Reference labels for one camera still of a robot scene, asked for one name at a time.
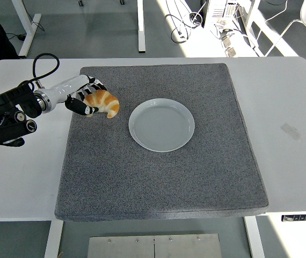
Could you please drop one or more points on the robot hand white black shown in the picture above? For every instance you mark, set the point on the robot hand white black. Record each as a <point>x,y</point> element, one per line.
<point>67,87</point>

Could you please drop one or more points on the croissant bread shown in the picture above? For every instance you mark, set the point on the croissant bread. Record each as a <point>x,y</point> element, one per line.
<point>107,103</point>

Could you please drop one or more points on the grey round plate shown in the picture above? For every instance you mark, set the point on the grey round plate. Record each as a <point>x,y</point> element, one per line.
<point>161,126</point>

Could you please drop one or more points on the grey metal plate with screws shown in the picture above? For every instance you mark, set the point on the grey metal plate with screws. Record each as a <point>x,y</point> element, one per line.
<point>153,247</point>

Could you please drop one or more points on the white background desk leg wide foot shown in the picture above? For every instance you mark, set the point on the white background desk leg wide foot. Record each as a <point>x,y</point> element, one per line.
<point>29,35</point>

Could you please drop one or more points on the white background desk leg narrow foot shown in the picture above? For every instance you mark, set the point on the white background desk leg narrow foot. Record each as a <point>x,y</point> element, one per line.
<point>141,27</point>

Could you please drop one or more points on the grey speckled mat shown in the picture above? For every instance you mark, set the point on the grey speckled mat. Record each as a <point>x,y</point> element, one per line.
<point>169,182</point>

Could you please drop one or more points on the white table leg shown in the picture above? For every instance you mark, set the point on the white table leg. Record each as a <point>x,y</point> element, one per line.
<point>254,239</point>
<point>53,239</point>

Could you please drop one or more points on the computer tower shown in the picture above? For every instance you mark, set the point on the computer tower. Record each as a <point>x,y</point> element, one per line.
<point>220,13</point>

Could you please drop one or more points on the table height control panel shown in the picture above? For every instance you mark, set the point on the table height control panel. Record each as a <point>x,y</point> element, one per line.
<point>303,217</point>

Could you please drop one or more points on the white metal rack frame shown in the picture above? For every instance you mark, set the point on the white metal rack frame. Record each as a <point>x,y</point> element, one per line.
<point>250,13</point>

